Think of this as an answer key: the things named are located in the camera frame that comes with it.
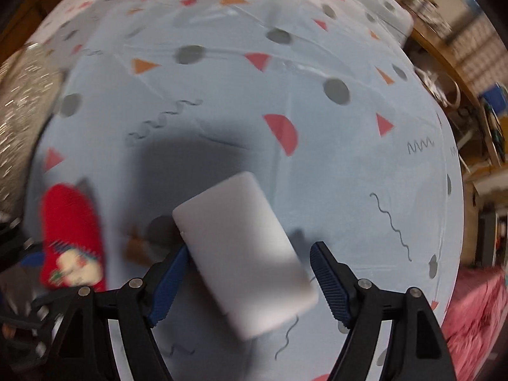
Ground white sponge block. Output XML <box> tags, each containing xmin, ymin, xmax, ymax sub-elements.
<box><xmin>172</xmin><ymin>172</ymin><xmax>318</xmax><ymax>341</ymax></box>

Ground pink blanket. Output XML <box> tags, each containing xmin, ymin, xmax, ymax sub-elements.
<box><xmin>442</xmin><ymin>267</ymin><xmax>507</xmax><ymax>380</ymax></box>

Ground wooden side table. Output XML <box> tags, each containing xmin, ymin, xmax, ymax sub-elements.
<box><xmin>411</xmin><ymin>23</ymin><xmax>503</xmax><ymax>168</ymax></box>

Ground patterned plastic tablecloth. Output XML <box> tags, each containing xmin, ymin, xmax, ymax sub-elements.
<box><xmin>23</xmin><ymin>0</ymin><xmax>465</xmax><ymax>381</ymax></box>

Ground blue folding chair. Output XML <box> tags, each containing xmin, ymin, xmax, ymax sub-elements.
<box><xmin>480</xmin><ymin>83</ymin><xmax>508</xmax><ymax>115</ymax></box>

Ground ornate golden tissue box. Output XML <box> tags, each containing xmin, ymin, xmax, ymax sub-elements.
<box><xmin>1</xmin><ymin>43</ymin><xmax>64</xmax><ymax>222</ymax></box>

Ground packets on side table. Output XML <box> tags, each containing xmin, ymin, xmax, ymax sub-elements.
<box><xmin>401</xmin><ymin>0</ymin><xmax>451</xmax><ymax>39</ymax></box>

